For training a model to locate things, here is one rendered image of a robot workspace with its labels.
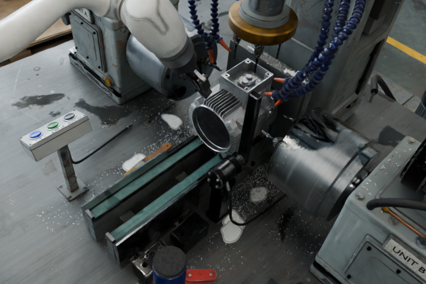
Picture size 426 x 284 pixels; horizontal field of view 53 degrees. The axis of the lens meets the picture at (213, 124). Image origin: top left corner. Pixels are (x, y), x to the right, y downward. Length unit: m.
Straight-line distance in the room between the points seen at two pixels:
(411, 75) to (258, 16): 2.50
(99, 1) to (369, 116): 1.14
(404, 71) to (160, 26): 2.78
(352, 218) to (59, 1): 0.78
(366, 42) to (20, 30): 0.97
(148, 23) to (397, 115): 1.19
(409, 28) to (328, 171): 3.06
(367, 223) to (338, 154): 0.17
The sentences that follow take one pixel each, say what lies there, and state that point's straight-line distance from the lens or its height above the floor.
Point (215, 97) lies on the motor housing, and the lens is 1.22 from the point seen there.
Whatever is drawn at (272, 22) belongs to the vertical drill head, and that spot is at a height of 1.35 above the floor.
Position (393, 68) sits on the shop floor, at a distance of 3.50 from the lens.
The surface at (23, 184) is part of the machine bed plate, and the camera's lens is 1.46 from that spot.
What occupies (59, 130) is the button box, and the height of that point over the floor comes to 1.08.
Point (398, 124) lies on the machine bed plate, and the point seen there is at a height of 0.80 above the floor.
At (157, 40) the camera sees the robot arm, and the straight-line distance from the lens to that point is 0.92.
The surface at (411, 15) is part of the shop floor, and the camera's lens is 4.23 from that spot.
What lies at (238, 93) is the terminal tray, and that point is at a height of 1.12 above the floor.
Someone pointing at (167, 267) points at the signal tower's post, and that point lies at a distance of 0.79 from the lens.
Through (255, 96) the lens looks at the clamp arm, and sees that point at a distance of 1.02.
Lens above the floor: 1.93
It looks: 46 degrees down
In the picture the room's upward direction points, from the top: 6 degrees clockwise
